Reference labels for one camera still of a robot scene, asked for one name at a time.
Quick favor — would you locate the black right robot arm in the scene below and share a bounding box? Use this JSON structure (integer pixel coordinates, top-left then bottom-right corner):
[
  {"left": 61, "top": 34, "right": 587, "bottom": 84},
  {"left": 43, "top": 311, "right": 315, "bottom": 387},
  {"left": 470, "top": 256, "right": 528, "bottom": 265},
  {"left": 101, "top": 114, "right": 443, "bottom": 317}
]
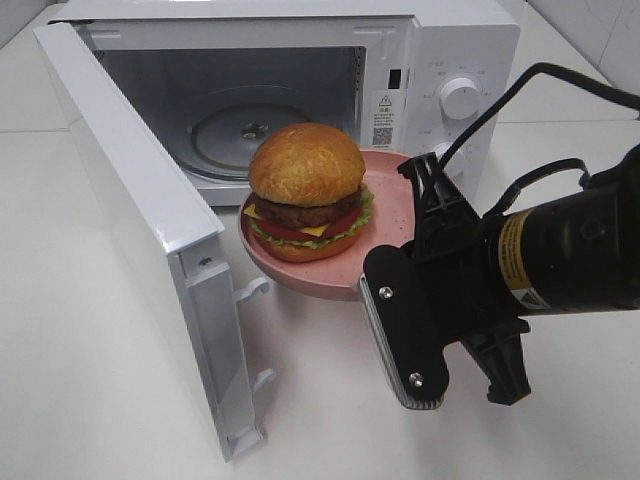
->
[{"left": 360, "top": 149, "right": 639, "bottom": 410}]

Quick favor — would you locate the burger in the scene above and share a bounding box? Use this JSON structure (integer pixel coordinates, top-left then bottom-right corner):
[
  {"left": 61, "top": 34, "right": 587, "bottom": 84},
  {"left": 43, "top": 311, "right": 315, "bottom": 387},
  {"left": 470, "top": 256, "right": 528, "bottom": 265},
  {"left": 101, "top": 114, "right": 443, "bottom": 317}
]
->
[{"left": 243, "top": 122, "right": 373, "bottom": 263}]

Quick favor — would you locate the white microwave door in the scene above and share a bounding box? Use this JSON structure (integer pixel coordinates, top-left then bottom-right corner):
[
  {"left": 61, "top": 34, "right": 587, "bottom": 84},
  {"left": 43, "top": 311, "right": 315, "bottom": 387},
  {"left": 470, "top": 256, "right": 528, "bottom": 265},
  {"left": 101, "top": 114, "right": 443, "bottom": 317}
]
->
[{"left": 35, "top": 23, "right": 275, "bottom": 460}]

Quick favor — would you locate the pink plate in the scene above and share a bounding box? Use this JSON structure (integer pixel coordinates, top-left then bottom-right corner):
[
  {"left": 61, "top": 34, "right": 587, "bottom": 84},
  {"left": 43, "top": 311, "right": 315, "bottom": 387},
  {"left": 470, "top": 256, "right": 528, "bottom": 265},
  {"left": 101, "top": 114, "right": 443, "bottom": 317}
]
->
[{"left": 238, "top": 150, "right": 415, "bottom": 301}]

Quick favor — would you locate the white control knob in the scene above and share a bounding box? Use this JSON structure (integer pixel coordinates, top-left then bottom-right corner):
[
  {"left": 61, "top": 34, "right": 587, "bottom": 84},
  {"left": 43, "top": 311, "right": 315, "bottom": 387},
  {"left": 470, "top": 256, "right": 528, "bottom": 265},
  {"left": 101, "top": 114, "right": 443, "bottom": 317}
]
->
[
  {"left": 438, "top": 75, "right": 481, "bottom": 120},
  {"left": 434, "top": 142, "right": 467, "bottom": 179}
]

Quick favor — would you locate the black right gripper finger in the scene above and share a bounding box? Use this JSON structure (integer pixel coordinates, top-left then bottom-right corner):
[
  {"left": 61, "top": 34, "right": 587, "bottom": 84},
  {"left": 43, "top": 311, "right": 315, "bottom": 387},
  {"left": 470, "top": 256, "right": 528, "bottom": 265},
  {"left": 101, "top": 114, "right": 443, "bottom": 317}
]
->
[
  {"left": 360, "top": 245, "right": 531, "bottom": 410},
  {"left": 397, "top": 153, "right": 481, "bottom": 260}
]

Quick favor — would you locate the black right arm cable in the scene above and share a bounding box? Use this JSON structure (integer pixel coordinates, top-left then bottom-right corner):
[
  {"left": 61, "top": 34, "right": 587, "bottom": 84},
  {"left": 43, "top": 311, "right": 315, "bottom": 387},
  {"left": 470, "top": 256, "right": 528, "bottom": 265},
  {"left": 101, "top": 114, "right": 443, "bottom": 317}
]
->
[{"left": 439, "top": 61, "right": 640, "bottom": 221}]

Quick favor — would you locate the lower white control knob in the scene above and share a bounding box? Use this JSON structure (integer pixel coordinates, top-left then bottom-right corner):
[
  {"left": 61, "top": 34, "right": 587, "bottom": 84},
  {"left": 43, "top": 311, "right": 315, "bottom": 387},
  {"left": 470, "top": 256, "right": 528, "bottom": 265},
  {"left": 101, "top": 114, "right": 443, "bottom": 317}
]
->
[{"left": 434, "top": 142, "right": 467, "bottom": 179}]

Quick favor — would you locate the glass microwave turntable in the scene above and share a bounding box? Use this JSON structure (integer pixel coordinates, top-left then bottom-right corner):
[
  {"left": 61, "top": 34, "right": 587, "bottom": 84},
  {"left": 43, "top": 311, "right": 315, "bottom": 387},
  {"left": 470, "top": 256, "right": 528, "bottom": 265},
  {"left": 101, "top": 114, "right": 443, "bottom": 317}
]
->
[{"left": 180, "top": 87, "right": 345, "bottom": 181}]

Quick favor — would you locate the white microwave oven body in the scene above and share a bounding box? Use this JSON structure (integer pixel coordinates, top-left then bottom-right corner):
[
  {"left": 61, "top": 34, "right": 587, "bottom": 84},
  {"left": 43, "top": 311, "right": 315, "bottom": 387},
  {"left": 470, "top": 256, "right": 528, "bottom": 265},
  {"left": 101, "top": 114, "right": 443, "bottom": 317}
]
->
[{"left": 46, "top": 1, "right": 520, "bottom": 207}]

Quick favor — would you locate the upper white control knob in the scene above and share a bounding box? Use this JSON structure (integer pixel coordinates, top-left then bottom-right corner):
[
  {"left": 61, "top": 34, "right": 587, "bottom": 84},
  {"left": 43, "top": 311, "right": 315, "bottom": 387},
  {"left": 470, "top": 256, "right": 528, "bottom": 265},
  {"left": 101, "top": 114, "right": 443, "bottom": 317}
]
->
[{"left": 438, "top": 75, "right": 481, "bottom": 120}]

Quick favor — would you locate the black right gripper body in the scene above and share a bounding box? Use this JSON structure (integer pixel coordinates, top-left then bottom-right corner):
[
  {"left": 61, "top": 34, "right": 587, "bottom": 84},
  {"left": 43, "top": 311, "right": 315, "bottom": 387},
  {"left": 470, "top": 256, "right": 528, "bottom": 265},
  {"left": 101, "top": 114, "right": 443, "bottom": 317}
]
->
[{"left": 409, "top": 209, "right": 530, "bottom": 345}]

